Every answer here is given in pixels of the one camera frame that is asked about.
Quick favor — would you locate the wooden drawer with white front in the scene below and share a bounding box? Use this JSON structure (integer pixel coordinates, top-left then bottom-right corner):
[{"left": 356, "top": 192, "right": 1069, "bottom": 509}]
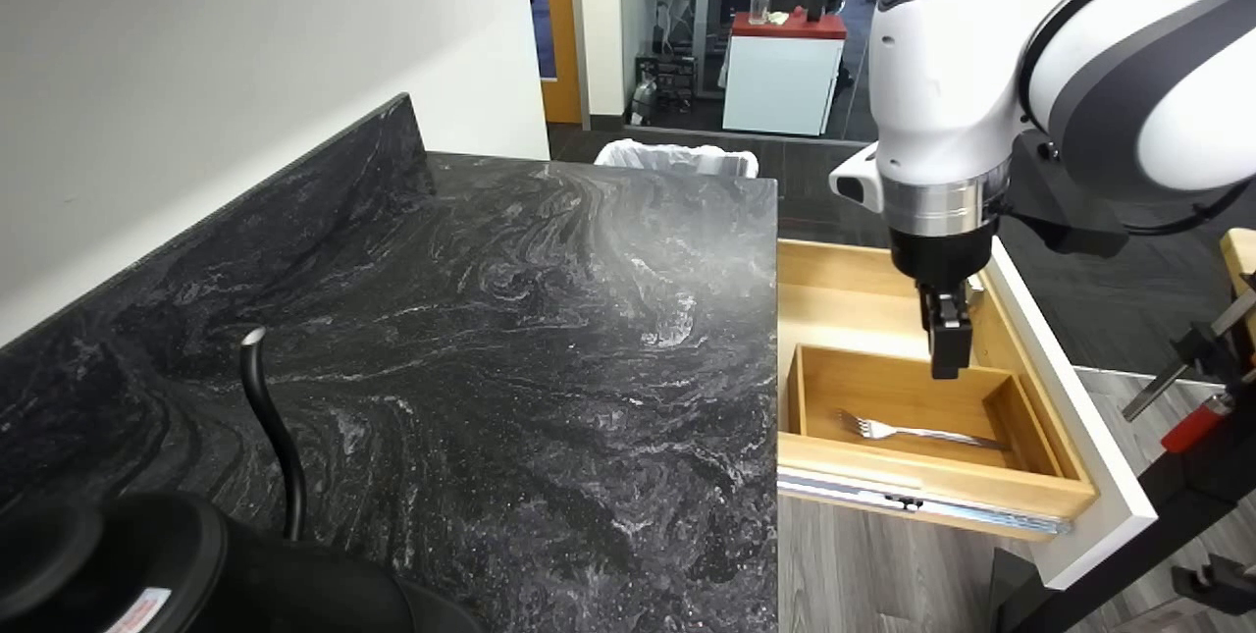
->
[{"left": 777, "top": 237, "right": 1160, "bottom": 591}]

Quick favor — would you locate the wooden drawer organizer tray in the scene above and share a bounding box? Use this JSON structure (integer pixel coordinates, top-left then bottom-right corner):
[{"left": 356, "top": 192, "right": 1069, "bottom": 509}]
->
[{"left": 785, "top": 343, "right": 1069, "bottom": 479}]

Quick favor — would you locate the silver fork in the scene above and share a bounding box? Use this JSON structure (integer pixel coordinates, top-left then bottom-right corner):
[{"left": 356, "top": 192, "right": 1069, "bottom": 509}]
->
[{"left": 836, "top": 408, "right": 1009, "bottom": 451}]

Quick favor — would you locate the white cabinet with red top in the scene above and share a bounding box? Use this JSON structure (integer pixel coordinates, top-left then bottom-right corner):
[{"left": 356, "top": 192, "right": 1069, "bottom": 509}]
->
[{"left": 722, "top": 11, "right": 849, "bottom": 138}]

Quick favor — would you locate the trash bin with white bag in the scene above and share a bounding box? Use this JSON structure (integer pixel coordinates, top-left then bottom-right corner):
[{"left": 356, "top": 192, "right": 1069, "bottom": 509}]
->
[{"left": 593, "top": 137, "right": 760, "bottom": 180}]

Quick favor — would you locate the wooden board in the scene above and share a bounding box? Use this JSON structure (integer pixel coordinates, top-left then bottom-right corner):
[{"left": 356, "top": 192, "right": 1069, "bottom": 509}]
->
[{"left": 1219, "top": 228, "right": 1256, "bottom": 322}]

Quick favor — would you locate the black clamp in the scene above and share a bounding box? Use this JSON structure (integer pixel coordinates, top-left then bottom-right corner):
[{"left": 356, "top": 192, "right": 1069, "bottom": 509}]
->
[{"left": 1171, "top": 553, "right": 1256, "bottom": 616}]

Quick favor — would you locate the orange door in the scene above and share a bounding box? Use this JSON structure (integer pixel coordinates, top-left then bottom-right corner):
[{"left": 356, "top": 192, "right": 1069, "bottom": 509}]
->
[{"left": 538, "top": 0, "right": 587, "bottom": 126}]

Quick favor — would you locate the black gooseneck kettle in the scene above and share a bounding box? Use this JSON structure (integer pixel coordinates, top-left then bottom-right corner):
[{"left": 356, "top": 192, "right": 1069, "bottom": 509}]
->
[{"left": 0, "top": 326, "right": 484, "bottom": 633}]

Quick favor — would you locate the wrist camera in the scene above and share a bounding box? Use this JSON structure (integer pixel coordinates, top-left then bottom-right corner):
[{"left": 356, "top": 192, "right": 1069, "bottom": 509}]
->
[{"left": 999, "top": 128, "right": 1130, "bottom": 259}]

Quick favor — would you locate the bar clamp with red handle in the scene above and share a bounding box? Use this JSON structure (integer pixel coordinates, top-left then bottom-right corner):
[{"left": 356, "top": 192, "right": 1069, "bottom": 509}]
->
[{"left": 1122, "top": 288, "right": 1256, "bottom": 454}]

